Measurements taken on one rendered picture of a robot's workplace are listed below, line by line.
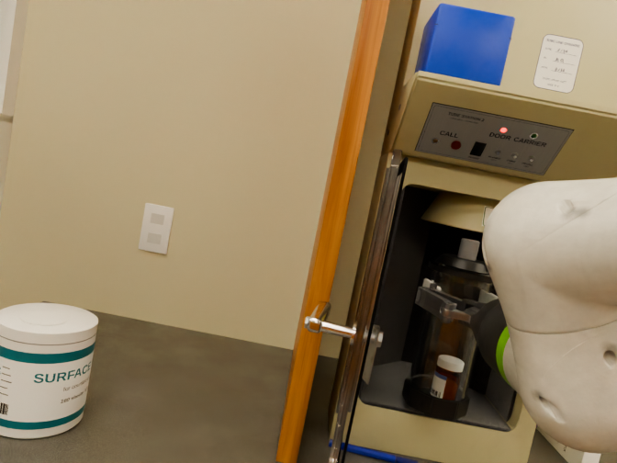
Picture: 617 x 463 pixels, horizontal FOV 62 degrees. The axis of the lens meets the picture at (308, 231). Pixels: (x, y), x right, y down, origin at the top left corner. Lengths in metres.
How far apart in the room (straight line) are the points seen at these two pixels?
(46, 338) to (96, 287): 0.62
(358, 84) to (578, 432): 0.47
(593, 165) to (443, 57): 0.27
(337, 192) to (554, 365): 0.36
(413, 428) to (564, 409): 0.45
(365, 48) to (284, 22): 0.57
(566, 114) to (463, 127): 0.13
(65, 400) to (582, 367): 0.63
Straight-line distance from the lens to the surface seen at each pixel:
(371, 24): 0.73
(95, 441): 0.81
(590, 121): 0.77
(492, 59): 0.73
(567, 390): 0.47
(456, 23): 0.73
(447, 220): 0.85
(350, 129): 0.70
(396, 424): 0.89
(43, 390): 0.78
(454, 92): 0.71
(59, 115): 1.37
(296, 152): 1.22
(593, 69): 0.90
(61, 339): 0.76
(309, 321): 0.53
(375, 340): 0.53
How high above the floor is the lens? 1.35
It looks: 6 degrees down
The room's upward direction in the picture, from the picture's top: 11 degrees clockwise
